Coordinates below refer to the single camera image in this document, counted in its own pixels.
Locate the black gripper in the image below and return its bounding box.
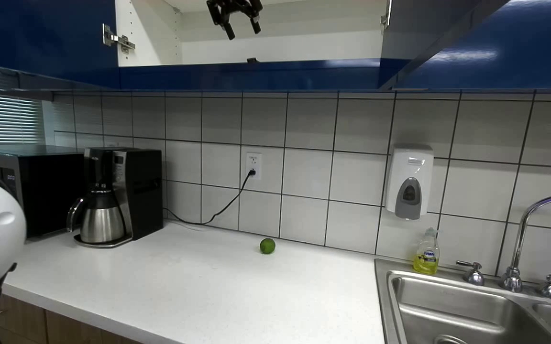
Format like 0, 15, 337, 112
207, 0, 263, 40

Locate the blue open cabinet door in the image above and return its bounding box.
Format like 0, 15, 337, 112
379, 0, 507, 90

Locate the blue upper cabinet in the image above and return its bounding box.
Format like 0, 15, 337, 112
0, 0, 551, 97

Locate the steel coffee maker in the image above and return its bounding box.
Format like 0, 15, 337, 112
73, 147, 163, 246

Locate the green lime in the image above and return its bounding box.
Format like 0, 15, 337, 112
261, 237, 276, 254

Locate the white soap dispenser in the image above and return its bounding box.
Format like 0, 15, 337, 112
387, 147, 435, 220

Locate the steel coffee carafe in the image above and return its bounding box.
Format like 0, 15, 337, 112
67, 187, 127, 244

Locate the black microwave oven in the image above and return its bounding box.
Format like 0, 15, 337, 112
0, 145, 85, 239

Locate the yellow dish soap bottle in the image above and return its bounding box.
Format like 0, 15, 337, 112
414, 227, 441, 275

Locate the chrome faucet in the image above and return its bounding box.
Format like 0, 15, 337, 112
454, 193, 551, 300

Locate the stainless steel sink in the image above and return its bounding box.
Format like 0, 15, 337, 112
375, 260, 551, 344

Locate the white wall outlet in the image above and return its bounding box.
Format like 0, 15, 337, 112
245, 151, 263, 185

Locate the black power cable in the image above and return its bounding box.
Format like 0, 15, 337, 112
163, 168, 259, 227

